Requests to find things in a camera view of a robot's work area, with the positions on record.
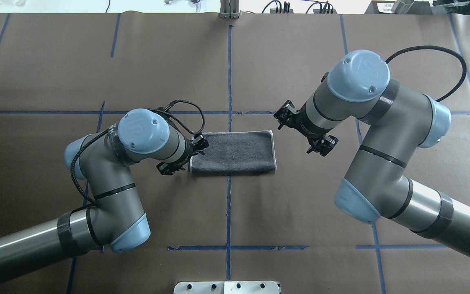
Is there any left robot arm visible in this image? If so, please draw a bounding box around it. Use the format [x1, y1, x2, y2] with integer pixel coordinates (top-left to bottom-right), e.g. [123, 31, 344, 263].
[0, 105, 209, 283]

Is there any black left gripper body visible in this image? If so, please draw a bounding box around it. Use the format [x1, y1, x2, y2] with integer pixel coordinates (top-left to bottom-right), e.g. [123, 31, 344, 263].
[156, 107, 197, 176]

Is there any pink and grey towel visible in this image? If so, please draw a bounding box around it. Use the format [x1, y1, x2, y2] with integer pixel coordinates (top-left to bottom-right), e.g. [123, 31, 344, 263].
[189, 130, 277, 176]

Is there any black power strip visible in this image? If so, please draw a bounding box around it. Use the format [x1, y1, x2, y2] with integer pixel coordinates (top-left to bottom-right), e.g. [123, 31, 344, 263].
[261, 0, 294, 14]
[305, 0, 337, 14]

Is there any black power strip left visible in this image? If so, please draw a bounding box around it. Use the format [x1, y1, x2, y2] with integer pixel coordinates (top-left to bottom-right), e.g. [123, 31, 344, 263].
[261, 0, 294, 14]

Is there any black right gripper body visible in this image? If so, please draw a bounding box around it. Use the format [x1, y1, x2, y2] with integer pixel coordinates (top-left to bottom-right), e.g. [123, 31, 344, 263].
[289, 107, 321, 141]

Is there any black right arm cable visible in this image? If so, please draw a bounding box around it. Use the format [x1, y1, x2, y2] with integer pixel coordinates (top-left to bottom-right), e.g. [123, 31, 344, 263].
[385, 45, 468, 103]

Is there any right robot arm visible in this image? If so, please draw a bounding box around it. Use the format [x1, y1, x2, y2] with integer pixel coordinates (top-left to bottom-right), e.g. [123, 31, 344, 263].
[274, 50, 470, 257]

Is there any dark box with label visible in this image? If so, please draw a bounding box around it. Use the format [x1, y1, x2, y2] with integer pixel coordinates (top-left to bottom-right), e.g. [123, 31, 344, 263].
[364, 0, 433, 15]

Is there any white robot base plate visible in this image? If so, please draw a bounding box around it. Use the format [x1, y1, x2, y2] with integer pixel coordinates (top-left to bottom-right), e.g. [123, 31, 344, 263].
[173, 281, 282, 294]

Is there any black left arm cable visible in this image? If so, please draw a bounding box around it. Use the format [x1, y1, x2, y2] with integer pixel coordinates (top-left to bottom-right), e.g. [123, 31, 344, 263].
[70, 100, 206, 206]

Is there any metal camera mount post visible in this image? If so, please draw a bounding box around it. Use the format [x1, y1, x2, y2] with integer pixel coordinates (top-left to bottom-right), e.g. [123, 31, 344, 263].
[219, 0, 240, 19]

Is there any black power strip right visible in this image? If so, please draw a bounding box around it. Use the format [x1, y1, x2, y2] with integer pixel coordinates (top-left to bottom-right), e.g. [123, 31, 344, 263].
[305, 0, 337, 14]

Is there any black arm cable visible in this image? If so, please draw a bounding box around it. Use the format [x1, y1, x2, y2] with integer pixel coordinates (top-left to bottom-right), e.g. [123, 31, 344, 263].
[70, 100, 206, 206]
[385, 45, 468, 103]

